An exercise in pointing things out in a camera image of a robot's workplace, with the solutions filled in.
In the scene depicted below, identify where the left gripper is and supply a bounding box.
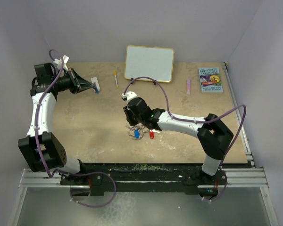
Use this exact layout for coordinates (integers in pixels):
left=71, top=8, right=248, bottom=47
left=51, top=67, right=94, bottom=94

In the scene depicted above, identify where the metal keyring with keys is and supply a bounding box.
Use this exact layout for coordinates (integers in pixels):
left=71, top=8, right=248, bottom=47
left=125, top=124, right=150, bottom=140

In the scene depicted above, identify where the red key tag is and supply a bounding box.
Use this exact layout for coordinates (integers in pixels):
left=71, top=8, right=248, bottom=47
left=149, top=129, right=160, bottom=139

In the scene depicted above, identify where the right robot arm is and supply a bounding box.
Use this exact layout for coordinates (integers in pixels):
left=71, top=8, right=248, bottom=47
left=122, top=97, right=233, bottom=184

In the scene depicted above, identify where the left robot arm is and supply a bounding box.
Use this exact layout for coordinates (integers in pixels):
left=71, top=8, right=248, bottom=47
left=18, top=63, right=100, bottom=185

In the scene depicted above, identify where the yellow capped marker pen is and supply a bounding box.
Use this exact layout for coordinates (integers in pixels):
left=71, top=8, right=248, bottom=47
left=114, top=71, right=119, bottom=88

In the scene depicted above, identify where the yellow framed whiteboard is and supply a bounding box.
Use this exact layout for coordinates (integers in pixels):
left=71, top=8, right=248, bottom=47
left=124, top=45, right=175, bottom=83

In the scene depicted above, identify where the blue treehouse book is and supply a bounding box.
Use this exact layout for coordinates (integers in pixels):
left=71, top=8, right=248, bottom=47
left=198, top=67, right=223, bottom=93

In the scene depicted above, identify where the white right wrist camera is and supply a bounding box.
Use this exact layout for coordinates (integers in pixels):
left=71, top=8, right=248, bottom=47
left=121, top=91, right=138, bottom=102

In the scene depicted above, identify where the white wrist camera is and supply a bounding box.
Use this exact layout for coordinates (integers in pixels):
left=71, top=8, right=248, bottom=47
left=121, top=91, right=138, bottom=102
left=53, top=55, right=69, bottom=72

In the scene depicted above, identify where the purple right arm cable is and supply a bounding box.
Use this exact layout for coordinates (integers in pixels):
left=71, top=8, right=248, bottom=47
left=124, top=76, right=247, bottom=203

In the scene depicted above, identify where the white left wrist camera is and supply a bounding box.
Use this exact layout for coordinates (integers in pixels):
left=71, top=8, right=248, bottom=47
left=53, top=55, right=69, bottom=72

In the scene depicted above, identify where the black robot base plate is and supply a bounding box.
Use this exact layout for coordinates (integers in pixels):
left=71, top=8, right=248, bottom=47
left=60, top=163, right=227, bottom=196

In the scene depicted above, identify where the aluminium rail frame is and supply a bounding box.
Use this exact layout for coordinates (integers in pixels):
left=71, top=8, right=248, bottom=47
left=18, top=61, right=268, bottom=189

